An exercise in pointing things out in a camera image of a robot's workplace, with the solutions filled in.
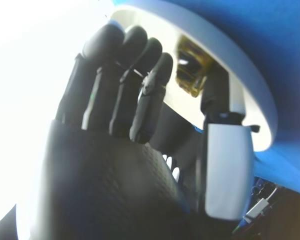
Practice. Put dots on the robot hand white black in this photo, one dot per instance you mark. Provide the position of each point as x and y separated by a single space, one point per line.
102 180

